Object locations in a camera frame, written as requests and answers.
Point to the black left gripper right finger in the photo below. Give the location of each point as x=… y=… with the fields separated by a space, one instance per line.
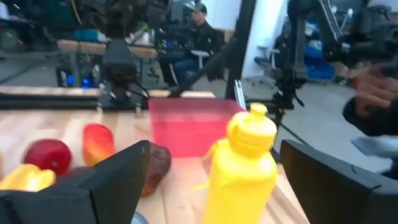
x=326 y=193

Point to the teal box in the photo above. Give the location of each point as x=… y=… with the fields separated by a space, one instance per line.
x=88 y=35

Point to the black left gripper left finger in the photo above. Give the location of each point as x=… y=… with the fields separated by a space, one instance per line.
x=124 y=186

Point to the wooden workbench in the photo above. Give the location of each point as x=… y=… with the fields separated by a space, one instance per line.
x=90 y=47

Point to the pink translucent plastic bin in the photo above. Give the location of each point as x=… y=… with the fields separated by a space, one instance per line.
x=186 y=130

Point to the person's forearm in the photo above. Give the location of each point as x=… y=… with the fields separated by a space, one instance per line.
x=370 y=123

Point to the person's hand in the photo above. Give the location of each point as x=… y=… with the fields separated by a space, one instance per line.
x=376 y=90

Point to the yellow plastic squeeze bottle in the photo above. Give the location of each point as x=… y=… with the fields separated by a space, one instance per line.
x=239 y=186

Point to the red apple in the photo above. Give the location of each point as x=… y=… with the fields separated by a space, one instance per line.
x=48 y=155

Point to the black metal rig frame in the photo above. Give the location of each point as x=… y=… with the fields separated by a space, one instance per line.
x=46 y=101

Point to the yellow star fruit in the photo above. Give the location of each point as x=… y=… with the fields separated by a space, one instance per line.
x=28 y=179

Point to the red yellow mango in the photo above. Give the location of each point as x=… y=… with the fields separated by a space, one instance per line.
x=98 y=143

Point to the blue storage bins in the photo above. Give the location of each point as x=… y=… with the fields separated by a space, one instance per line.
x=320 y=67

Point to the person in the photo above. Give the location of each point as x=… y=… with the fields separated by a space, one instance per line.
x=202 y=37

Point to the black computer with blue lights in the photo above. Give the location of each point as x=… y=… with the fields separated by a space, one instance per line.
x=77 y=79

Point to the dark red wrinkled fruit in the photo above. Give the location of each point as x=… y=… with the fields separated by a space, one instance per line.
x=158 y=168

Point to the black tripod stand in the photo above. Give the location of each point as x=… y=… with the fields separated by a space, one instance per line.
x=298 y=56

